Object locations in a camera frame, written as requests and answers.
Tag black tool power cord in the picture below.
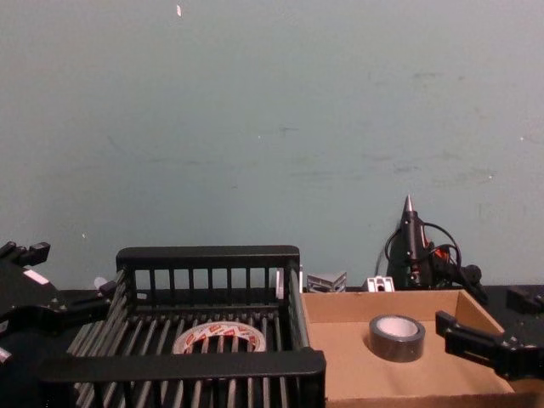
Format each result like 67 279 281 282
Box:
376 221 490 303

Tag white slotted plastic bracket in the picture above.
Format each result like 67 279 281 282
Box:
365 275 396 293

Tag roll of silver tape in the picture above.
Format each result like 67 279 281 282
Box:
368 314 427 364

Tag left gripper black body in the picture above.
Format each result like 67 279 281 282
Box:
0 262 65 337

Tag black rack with steel bars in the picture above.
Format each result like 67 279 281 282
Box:
37 245 327 408

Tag clear plastic case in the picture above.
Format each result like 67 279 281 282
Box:
306 271 348 294

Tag black corded tool orange parts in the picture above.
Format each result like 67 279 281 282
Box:
384 194 464 292

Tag roll of white tape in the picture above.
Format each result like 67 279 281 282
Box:
172 321 268 356

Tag shallow brown cardboard tray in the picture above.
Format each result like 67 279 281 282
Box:
300 288 544 408

